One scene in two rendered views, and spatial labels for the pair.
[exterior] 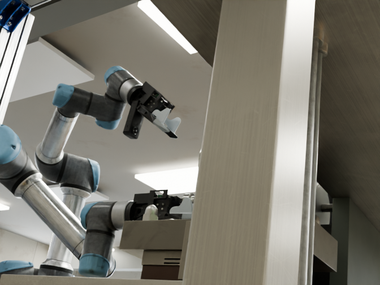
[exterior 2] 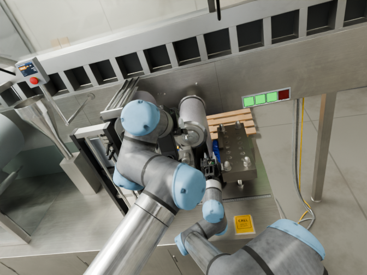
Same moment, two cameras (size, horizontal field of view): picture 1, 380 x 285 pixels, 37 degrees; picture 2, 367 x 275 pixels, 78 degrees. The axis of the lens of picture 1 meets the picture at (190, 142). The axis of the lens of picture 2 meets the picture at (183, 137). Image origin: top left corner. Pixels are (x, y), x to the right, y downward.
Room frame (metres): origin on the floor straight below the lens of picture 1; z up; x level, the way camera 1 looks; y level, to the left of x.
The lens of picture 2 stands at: (1.66, 0.69, 1.81)
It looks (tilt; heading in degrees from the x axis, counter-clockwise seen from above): 34 degrees down; 250
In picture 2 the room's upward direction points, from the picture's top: 18 degrees counter-clockwise
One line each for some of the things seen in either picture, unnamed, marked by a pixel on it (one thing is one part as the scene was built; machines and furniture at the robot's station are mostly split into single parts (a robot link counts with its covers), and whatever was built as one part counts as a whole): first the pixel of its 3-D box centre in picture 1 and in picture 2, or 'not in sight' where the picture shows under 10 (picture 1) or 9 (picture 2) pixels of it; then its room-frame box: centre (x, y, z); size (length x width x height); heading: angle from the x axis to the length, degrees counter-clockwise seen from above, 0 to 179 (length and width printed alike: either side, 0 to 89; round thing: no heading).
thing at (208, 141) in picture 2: not in sight; (208, 140); (1.22, -0.14, 1.12); 0.23 x 0.01 x 0.18; 56
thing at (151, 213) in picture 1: (150, 215); (247, 160); (1.15, 0.06, 1.05); 0.04 x 0.04 x 0.04
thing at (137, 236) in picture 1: (225, 245); (234, 149); (1.10, -0.10, 1.00); 0.40 x 0.16 x 0.06; 56
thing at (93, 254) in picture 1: (96, 255); (213, 222); (1.46, 0.19, 1.01); 0.11 x 0.08 x 0.11; 179
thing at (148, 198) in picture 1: (154, 211); (210, 173); (1.35, 0.06, 1.12); 0.12 x 0.08 x 0.09; 56
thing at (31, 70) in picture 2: not in sight; (32, 72); (1.78, -0.40, 1.66); 0.07 x 0.07 x 0.10; 72
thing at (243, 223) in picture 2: not in sight; (243, 223); (1.34, 0.22, 0.91); 0.07 x 0.07 x 0.02; 56
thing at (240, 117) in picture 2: not in sight; (209, 125); (0.34, -1.67, 0.05); 1.19 x 0.83 x 0.11; 141
